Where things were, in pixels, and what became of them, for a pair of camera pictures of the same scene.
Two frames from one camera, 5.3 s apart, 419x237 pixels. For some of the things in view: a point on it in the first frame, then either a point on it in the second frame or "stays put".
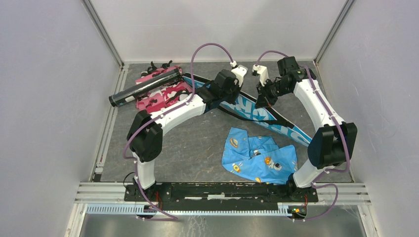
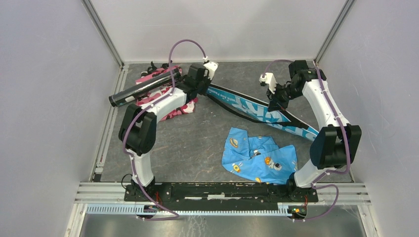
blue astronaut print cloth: (258, 158) stays put
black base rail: (221, 196) stays put
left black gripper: (237, 89) to (207, 81)
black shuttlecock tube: (145, 87) stays put
